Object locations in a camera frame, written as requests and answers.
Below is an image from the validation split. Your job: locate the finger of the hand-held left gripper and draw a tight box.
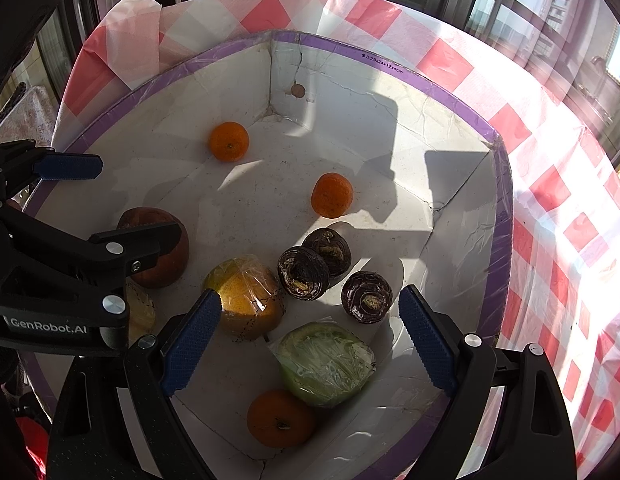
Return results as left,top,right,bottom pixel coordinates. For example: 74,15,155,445
0,207,183,307
0,139,104,207

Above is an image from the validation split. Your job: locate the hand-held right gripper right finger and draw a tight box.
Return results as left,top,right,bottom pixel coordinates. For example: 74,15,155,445
399,284,577,480

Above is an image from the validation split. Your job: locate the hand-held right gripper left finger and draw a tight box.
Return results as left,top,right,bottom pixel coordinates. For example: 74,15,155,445
45,287,223,480

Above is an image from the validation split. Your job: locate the brown round fruit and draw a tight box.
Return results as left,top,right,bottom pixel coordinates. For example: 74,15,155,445
116,206,191,290

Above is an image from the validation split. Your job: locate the plastic-wrapped pale yellow fruit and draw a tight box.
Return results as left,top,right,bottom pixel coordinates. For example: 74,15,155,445
126,280,157,343

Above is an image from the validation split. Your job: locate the dark water chestnut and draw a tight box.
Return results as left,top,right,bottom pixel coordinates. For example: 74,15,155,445
302,227,353,278
277,246,331,302
341,271,393,322

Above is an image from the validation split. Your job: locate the plastic-wrapped yellow-orange fruit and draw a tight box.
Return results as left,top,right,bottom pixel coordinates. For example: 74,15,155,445
202,255,285,342

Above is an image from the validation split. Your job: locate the plastic-wrapped green fruit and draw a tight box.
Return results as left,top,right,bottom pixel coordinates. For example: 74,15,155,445
275,322,377,408

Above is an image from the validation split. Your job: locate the orange tangerine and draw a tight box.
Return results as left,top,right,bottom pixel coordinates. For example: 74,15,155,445
247,389,317,449
311,172,354,219
208,121,251,163

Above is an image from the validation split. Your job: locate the white box with purple rim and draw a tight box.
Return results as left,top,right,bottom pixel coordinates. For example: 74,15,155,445
20,30,514,480

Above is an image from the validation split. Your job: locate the pink cloth-covered furniture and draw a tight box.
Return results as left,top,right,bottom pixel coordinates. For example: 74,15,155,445
0,84,58,148

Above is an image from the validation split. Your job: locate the red and white checkered tablecloth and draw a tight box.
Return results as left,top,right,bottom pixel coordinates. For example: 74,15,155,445
52,0,620,480

